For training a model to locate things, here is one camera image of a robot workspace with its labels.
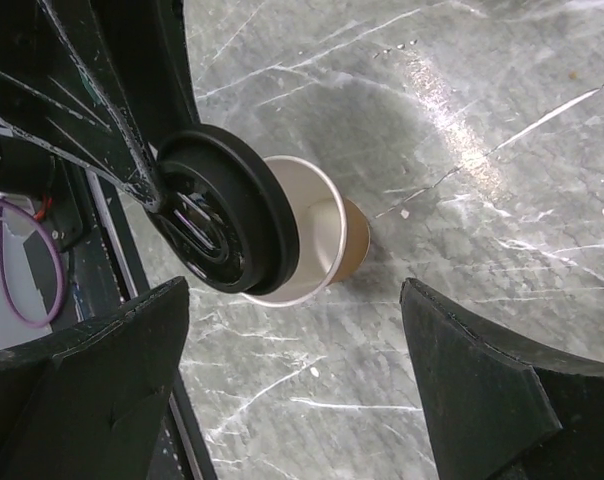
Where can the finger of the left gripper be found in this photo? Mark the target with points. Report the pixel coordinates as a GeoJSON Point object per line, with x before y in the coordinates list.
{"type": "Point", "coordinates": [61, 99]}
{"type": "Point", "coordinates": [147, 42]}

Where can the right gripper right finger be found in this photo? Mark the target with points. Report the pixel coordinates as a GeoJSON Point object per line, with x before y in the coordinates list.
{"type": "Point", "coordinates": [497, 404]}

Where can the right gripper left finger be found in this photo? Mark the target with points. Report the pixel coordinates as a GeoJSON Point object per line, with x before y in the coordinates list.
{"type": "Point", "coordinates": [97, 380]}

